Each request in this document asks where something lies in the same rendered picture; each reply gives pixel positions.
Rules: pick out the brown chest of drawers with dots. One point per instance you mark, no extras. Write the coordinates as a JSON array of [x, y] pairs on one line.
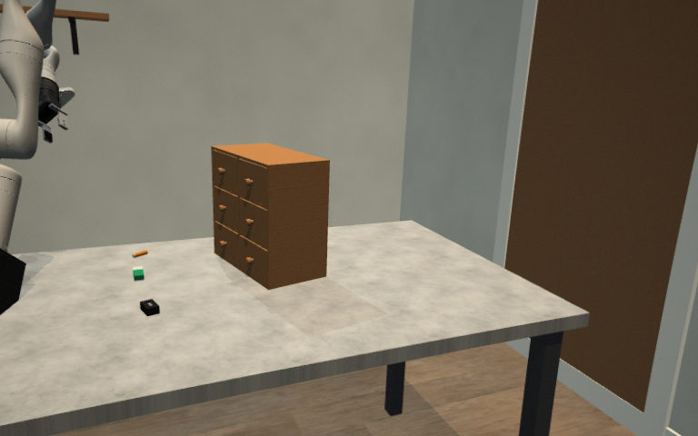
[[297, 211]]

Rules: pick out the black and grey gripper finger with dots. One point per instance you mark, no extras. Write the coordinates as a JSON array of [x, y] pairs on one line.
[[47, 136], [62, 120]]

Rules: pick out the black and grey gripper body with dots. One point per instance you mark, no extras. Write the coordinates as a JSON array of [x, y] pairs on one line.
[[49, 88]]

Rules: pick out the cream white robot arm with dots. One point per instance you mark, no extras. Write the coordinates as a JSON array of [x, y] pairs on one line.
[[22, 57]]

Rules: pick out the brown wooden drawer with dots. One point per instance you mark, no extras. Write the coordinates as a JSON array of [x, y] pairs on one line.
[[226, 243], [253, 221], [227, 164], [253, 260], [226, 207], [252, 179]]

